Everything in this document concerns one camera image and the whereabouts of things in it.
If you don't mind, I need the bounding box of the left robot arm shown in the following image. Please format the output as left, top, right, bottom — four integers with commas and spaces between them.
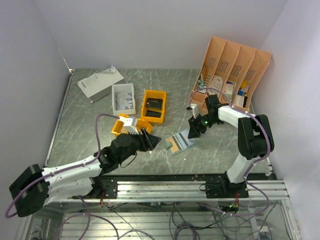
5, 129, 162, 219

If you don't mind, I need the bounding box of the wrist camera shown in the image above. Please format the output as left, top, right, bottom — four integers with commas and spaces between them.
186, 103, 201, 120
118, 116, 139, 135

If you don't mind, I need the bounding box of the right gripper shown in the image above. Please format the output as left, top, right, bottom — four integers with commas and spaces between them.
188, 113, 220, 139

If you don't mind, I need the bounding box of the grey white booklet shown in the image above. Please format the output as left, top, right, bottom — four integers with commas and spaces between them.
77, 66, 126, 103

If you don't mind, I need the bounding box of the yellow bin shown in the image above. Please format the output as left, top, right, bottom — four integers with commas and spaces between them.
111, 115, 153, 137
141, 89, 167, 124

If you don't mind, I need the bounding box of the white bin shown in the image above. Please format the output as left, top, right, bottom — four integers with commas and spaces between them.
111, 83, 136, 116

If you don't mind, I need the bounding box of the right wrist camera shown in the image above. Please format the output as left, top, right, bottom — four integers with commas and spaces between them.
186, 103, 201, 120

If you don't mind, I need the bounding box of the black cards stack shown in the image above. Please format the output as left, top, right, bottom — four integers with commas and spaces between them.
145, 98, 163, 118

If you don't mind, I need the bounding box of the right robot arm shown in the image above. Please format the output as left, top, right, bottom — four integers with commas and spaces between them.
186, 95, 275, 198

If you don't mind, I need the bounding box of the blue white box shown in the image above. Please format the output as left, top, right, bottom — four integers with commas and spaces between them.
234, 85, 250, 108

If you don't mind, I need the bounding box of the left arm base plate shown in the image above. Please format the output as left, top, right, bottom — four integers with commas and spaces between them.
72, 176, 118, 199

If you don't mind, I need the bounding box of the red white box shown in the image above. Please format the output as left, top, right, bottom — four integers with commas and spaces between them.
222, 81, 236, 101

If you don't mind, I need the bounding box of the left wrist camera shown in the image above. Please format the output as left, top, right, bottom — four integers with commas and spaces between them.
118, 116, 139, 135

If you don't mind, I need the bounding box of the silver VIP cards stack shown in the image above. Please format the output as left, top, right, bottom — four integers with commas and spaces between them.
115, 91, 133, 111

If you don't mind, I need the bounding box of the orange file organizer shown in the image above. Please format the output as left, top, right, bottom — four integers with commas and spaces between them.
189, 36, 272, 115

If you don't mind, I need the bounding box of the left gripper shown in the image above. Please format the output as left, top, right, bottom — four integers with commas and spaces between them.
117, 127, 161, 163

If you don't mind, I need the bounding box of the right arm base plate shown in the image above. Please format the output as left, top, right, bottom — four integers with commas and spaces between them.
199, 174, 249, 199

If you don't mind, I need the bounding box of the aluminium rail frame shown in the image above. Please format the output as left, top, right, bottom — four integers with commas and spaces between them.
17, 173, 302, 240

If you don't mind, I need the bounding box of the gold card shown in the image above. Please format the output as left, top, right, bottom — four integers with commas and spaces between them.
165, 136, 183, 154

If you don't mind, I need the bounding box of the white oval paint palette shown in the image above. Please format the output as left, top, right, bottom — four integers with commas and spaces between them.
210, 75, 223, 95

